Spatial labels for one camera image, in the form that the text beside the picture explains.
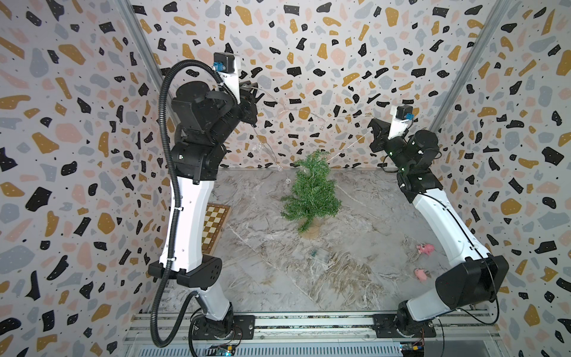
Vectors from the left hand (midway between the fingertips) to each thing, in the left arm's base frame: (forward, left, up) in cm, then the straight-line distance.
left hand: (256, 82), depth 53 cm
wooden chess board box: (+2, +27, -60) cm, 66 cm away
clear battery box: (-16, -18, -63) cm, 67 cm away
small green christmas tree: (-7, -15, -36) cm, 39 cm away
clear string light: (+38, -9, -30) cm, 49 cm away
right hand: (+6, -34, -14) cm, 37 cm away
